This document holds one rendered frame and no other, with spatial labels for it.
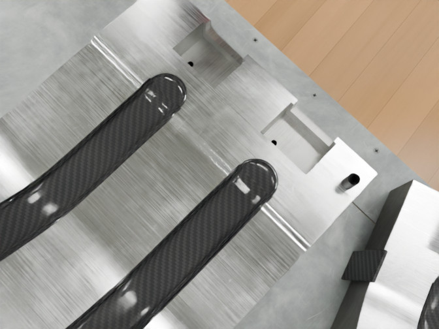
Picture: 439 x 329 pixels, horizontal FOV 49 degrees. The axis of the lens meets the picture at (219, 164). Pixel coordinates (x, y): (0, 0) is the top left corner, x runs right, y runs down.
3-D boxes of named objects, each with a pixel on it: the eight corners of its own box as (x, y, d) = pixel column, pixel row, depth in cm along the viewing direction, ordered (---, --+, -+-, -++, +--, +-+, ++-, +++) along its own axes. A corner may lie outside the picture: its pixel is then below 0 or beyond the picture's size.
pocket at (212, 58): (207, 38, 47) (208, 17, 43) (246, 74, 46) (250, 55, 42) (174, 67, 46) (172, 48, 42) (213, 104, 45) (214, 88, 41)
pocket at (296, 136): (287, 112, 45) (296, 97, 42) (329, 151, 44) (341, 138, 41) (255, 144, 44) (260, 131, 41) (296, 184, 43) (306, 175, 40)
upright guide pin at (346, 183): (347, 175, 40) (353, 170, 38) (355, 183, 40) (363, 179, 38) (339, 183, 40) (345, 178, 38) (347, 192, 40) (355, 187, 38)
